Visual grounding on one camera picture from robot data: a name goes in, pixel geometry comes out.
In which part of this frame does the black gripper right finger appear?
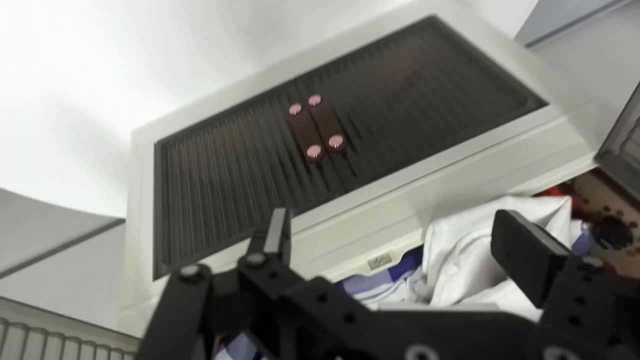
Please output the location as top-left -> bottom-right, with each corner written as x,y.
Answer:
490,210 -> 575,307

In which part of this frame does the white three-tier storage cabinet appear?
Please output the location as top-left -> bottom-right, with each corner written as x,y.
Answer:
118,0 -> 615,334

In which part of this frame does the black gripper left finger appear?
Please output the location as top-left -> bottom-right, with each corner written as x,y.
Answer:
245,207 -> 292,265

